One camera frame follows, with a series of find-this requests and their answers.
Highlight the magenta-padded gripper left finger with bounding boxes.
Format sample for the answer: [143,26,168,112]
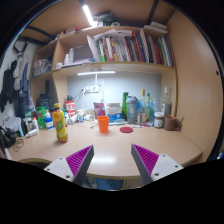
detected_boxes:
[43,144,95,187]

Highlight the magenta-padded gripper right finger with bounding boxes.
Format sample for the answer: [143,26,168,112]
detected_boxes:
[130,143,184,186]

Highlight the yellow drink bottle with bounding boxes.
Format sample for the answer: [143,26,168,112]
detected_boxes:
[52,103,69,144]

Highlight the brown mug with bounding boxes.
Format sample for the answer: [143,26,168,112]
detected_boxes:
[163,115,183,132]

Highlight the white jar with blue lid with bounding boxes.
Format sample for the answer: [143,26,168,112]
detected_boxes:
[44,111,55,130]

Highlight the brown jar with dark lid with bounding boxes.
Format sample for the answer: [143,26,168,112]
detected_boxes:
[153,111,165,129]

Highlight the white bottle with orange cap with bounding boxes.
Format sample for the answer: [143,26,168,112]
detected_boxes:
[31,116,40,132]

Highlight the green plastic container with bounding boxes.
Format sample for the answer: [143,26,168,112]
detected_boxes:
[35,106,47,130]

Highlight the flat round red coaster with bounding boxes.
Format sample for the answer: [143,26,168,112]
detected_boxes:
[119,126,134,134]

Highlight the orange plastic cup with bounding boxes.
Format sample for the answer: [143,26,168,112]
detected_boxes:
[97,115,110,134]

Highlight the clear bottle with white cap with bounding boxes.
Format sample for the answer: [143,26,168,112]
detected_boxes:
[161,87,173,118]

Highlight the clear bottle with yellow cap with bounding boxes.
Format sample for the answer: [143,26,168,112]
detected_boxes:
[138,88,148,124]

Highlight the grey shaker bottle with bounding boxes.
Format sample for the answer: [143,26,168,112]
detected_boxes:
[125,95,138,125]

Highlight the light blue plate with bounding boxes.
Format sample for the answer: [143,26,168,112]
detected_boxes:
[109,118,127,126]

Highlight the magenta pouch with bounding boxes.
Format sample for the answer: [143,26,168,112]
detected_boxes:
[93,101,106,120]

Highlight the green glass bottle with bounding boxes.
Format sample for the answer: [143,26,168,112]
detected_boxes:
[121,91,129,121]

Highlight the blue and white carton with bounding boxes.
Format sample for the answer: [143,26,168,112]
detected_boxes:
[105,102,123,123]

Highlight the hanging clothes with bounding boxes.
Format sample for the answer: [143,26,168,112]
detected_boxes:
[0,49,34,113]

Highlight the white desk lamp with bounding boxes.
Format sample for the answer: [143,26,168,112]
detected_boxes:
[77,70,117,88]

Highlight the ceiling light tube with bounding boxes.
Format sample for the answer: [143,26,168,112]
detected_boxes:
[82,3,96,27]

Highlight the black cable bundle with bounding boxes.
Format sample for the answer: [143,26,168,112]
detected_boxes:
[0,125,18,150]

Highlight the white wall power strip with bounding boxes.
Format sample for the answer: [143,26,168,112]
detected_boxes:
[83,85,101,94]

